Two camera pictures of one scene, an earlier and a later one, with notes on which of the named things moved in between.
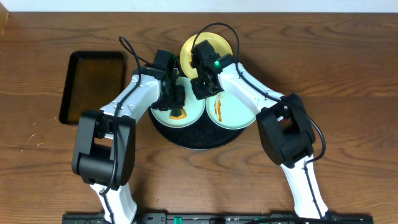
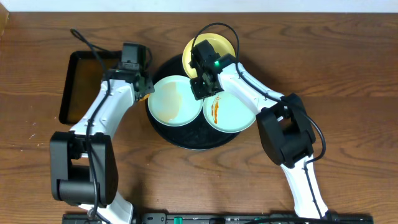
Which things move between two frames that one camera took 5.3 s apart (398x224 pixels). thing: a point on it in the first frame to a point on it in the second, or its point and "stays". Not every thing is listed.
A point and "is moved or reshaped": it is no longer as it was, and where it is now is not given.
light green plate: x=193 y=107 stays
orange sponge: x=183 y=115 is moved or reshaped
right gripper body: x=202 y=89 stays
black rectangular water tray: x=91 y=79 stays
